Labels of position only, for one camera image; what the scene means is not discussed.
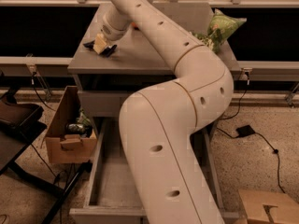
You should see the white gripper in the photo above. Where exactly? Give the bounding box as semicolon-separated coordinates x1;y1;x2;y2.
93;15;128;54

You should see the dark blue snack bar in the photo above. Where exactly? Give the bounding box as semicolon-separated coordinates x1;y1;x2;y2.
83;40;117;57

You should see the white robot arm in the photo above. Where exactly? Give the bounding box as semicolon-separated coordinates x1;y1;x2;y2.
95;0;234;224

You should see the grey drawer cabinet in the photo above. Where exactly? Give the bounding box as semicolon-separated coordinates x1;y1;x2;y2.
69;3;234;142

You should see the closed grey drawer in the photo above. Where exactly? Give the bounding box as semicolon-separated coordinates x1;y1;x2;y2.
78;91;131;118

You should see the open grey drawer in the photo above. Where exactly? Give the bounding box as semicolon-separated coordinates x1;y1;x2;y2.
70;119;239;224

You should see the green bag in box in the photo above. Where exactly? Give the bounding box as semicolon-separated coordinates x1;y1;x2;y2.
76;109;92;127

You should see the metal can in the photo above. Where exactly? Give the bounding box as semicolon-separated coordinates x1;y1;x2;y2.
65;123;86;134

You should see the dark brown tray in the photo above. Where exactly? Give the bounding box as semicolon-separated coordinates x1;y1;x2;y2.
0;96;44;132

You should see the open cardboard box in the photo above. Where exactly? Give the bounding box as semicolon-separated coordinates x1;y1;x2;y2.
45;86;97;163

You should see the green chip bag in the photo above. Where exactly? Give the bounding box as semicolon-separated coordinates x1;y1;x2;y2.
192;9;247;53

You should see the black table stand leg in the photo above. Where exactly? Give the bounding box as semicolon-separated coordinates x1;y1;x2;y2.
41;161;93;224

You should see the dark side table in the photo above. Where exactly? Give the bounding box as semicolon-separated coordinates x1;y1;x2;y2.
0;120;49;176

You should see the black power adapter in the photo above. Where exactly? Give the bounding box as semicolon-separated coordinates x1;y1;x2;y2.
236;125;255;137

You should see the cardboard box lower right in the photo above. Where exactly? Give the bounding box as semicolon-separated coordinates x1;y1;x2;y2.
238;189;299;224

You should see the black floor cable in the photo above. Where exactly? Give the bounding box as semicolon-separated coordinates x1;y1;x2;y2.
216;127;287;194

